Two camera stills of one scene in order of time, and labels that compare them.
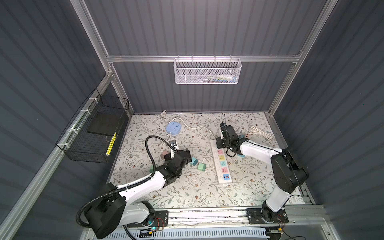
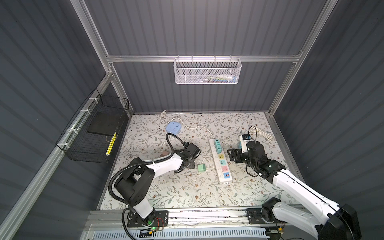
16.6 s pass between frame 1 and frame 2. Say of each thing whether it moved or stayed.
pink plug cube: stayed
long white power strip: stayed
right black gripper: moved
